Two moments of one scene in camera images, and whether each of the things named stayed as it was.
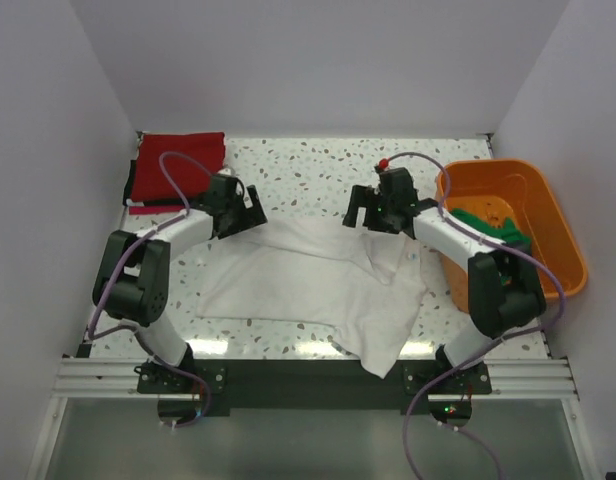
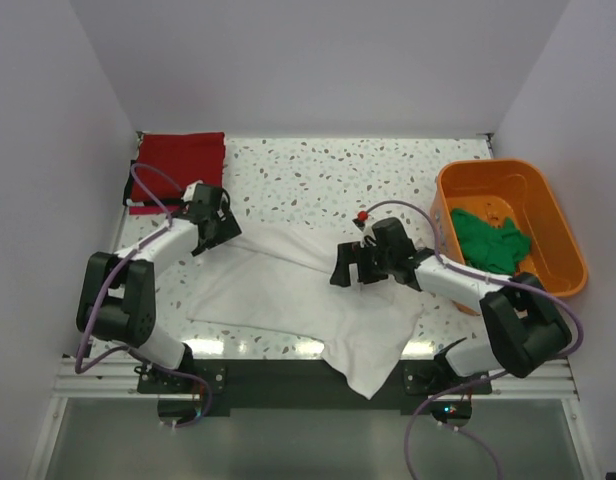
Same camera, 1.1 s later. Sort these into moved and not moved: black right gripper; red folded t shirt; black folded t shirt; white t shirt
Moved: black right gripper
Not moved: white t shirt; red folded t shirt; black folded t shirt
